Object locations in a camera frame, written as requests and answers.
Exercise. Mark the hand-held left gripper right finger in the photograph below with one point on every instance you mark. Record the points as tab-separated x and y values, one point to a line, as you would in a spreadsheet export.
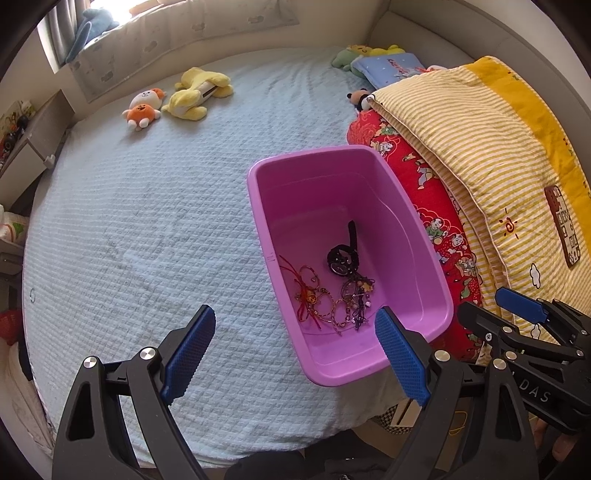
401	355

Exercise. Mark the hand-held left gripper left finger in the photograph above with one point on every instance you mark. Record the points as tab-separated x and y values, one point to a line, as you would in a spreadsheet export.
189	355

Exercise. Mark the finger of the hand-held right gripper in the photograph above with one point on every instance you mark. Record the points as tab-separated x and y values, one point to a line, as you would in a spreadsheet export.
521	303
485	323

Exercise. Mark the black wristwatch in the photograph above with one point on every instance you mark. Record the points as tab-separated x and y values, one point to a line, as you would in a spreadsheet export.
344	258

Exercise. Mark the pink plastic basin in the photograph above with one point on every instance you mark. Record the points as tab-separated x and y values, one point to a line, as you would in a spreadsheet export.
314	207

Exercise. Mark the person's right hand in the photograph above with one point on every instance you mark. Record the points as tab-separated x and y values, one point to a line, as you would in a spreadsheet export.
561	450

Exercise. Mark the checkered bag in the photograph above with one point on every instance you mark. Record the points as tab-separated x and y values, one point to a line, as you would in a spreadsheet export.
392	422

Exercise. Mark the yellow striped quilt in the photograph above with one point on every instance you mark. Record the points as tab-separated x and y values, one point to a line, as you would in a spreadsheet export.
485	161

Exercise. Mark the red printed quilt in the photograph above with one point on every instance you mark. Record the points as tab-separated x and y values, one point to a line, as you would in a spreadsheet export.
415	184

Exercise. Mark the light blue quilted bedspread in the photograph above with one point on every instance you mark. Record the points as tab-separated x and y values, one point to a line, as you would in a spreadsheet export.
138	207

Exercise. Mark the white crumpled cloth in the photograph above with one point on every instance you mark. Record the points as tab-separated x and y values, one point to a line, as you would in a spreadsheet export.
23	406

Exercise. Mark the red round object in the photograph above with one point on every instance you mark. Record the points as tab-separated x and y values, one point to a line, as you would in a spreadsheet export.
9	323

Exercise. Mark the grey chair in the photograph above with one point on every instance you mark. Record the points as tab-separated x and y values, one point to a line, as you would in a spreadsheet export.
9	267

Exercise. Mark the printed white plastic bag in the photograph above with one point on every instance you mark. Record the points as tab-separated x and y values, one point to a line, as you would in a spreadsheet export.
11	228

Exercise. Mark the orange white plush toy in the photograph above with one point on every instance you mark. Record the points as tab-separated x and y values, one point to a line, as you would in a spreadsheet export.
143	108

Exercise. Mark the panda plush toy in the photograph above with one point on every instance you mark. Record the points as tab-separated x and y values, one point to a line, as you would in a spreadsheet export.
360	98

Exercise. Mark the yellow plush toy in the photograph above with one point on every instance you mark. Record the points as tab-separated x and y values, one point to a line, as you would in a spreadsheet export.
196	92

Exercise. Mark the white bedside cabinet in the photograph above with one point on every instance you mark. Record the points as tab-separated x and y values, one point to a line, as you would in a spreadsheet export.
44	134

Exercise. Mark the blue printed pillow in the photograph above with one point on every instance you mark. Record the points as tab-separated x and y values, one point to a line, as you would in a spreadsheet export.
392	67

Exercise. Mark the beige padded headboard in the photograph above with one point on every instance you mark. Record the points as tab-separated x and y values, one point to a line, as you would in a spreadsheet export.
461	37

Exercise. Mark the green plush toy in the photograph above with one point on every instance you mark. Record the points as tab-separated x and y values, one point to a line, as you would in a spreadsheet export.
346	56

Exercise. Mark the grey printed bed bumper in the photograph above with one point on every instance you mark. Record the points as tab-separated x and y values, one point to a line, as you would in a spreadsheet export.
184	41

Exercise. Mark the blue plush toy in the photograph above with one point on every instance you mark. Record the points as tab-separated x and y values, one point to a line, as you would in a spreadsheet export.
94	23

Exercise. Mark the grey curtain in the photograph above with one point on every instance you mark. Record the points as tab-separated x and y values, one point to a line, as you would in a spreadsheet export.
60	32

